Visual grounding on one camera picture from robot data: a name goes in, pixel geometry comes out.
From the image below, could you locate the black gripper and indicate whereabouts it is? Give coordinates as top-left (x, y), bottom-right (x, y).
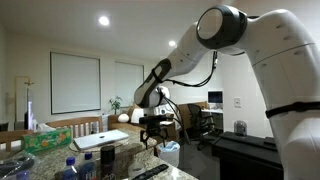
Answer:
top-left (139, 120), bottom-right (170, 150)

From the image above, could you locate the black remote control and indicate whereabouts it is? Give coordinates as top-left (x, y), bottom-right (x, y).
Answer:
top-left (131, 163), bottom-right (170, 180)

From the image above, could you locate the white round ring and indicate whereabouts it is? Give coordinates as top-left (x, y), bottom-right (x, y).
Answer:
top-left (127, 161), bottom-right (148, 178)

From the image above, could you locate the black spray can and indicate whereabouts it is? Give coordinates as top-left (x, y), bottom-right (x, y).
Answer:
top-left (99, 144), bottom-right (116, 180)

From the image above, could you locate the green tissue box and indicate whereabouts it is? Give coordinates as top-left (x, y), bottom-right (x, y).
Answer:
top-left (22, 123), bottom-right (74, 154)

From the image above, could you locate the white trash bin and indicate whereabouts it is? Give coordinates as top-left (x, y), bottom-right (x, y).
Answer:
top-left (155, 140), bottom-right (181, 168)

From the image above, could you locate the tan sofa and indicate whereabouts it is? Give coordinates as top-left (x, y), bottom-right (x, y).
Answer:
top-left (107, 106), bottom-right (178, 141)

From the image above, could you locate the black office chair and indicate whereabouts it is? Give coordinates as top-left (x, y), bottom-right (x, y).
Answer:
top-left (186, 103), bottom-right (216, 151)

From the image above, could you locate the green potted plant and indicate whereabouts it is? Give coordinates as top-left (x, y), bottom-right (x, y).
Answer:
top-left (109, 95), bottom-right (123, 116)

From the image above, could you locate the silver closed laptop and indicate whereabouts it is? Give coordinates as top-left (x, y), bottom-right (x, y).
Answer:
top-left (73, 129), bottom-right (130, 152)

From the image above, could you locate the small white window blind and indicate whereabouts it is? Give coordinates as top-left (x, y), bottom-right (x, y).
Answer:
top-left (114, 61), bottom-right (145, 108)

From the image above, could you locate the white desk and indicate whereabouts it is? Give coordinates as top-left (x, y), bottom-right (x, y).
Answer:
top-left (201, 108), bottom-right (224, 116)

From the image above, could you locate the desktop computer screen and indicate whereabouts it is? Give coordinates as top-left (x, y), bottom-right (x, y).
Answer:
top-left (207, 89), bottom-right (224, 110)

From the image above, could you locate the blue cap water bottle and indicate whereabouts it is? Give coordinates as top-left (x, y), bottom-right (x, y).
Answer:
top-left (61, 156), bottom-right (80, 180)
top-left (79, 152), bottom-right (98, 180)
top-left (14, 169), bottom-right (32, 180)

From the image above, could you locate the large wooden chair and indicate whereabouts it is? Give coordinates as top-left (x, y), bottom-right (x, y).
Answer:
top-left (44, 115), bottom-right (104, 139)

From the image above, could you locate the glass dome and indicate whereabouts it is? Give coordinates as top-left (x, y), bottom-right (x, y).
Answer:
top-left (233, 119), bottom-right (248, 137)

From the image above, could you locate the large white window blind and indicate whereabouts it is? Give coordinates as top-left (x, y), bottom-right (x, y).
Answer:
top-left (49, 51), bottom-right (102, 115)

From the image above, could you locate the black cabinet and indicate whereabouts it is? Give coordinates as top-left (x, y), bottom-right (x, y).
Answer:
top-left (211, 130), bottom-right (284, 180)

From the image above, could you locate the small wooden chair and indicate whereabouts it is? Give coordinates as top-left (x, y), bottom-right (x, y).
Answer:
top-left (0, 129), bottom-right (34, 151)

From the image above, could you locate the crumpled clear plastic wrap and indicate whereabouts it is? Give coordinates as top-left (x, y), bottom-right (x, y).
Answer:
top-left (0, 151), bottom-right (36, 179)

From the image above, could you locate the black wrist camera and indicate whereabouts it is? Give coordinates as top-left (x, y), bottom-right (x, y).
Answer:
top-left (138, 114), bottom-right (168, 124)

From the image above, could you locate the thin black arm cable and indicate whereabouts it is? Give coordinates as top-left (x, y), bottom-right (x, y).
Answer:
top-left (151, 49), bottom-right (219, 146)

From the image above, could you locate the black strap band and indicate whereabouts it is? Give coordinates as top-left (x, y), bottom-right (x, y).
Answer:
top-left (265, 101), bottom-right (320, 119)

